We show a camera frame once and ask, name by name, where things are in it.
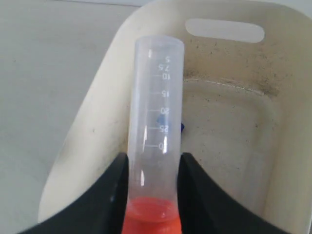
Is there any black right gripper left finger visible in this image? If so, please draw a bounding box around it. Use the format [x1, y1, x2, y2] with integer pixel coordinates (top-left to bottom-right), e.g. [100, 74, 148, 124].
[24, 153, 129, 234]

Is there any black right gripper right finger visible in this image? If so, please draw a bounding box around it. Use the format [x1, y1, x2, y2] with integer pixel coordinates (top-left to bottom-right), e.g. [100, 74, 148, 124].
[177, 153, 277, 234]

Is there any orange capped marker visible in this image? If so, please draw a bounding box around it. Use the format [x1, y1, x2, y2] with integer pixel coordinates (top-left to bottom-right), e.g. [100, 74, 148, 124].
[122, 36, 184, 234]

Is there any cream bin with bird picture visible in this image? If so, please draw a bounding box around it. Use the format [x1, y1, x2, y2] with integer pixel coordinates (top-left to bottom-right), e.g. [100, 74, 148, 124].
[38, 0, 312, 234]

